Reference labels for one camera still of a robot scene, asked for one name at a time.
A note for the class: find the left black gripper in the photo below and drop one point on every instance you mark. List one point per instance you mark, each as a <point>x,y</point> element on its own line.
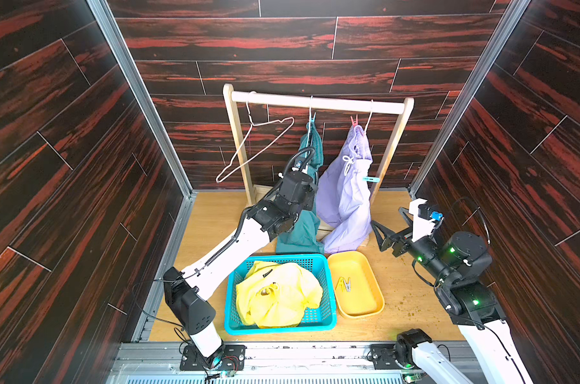
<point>307,190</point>

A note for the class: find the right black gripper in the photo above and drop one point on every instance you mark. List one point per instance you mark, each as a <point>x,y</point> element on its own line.
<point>401,240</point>

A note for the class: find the green shorts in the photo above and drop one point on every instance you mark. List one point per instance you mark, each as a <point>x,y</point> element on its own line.
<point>302,238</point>

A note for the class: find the yellow clothespin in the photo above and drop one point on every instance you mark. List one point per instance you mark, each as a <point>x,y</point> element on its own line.
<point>341,284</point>

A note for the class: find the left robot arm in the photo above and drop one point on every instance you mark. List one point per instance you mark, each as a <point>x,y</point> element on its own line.
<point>187,291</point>

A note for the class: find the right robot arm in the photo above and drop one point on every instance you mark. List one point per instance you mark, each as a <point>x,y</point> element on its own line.
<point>456,267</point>

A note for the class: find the lilac shorts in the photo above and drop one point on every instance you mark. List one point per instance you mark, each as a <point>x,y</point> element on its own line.
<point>343,197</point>

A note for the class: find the yellow plastic tray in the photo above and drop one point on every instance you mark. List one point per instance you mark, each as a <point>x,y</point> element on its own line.
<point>366,298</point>

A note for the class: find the turquoise plastic basket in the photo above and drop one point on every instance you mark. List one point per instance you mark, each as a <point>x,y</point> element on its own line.
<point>315,320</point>

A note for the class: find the wooden clothes rack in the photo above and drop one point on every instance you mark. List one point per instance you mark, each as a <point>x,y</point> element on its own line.
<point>401,110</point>

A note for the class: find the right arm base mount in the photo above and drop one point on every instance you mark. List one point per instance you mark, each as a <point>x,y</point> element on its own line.
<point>392,356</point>

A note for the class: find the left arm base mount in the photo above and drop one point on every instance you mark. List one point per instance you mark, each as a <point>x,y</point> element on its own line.
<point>229,357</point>

